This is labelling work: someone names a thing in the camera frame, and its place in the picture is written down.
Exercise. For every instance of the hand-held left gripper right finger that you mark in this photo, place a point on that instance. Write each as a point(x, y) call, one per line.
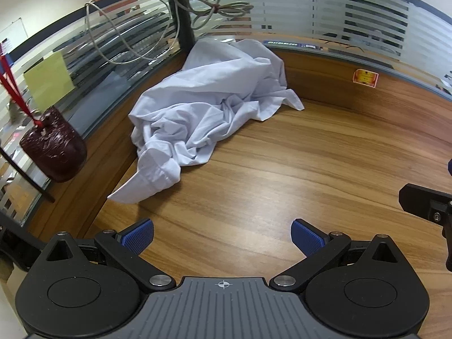
point(307, 238)

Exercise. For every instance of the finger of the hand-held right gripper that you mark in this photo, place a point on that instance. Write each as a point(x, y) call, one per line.
point(416, 199)

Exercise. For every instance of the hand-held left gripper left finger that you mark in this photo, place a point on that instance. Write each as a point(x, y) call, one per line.
point(138, 236)

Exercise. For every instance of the white dress shirt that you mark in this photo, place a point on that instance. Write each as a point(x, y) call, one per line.
point(197, 113)

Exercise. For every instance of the dark red hanging pouch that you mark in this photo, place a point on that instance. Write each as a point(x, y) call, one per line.
point(53, 148)

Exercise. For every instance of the red yellow sticker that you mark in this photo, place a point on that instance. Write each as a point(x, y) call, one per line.
point(366, 77)

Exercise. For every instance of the yellow-green paper note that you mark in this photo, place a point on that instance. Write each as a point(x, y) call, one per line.
point(49, 77)

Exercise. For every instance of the whiteboard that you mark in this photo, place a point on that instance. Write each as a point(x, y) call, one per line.
point(14, 31)

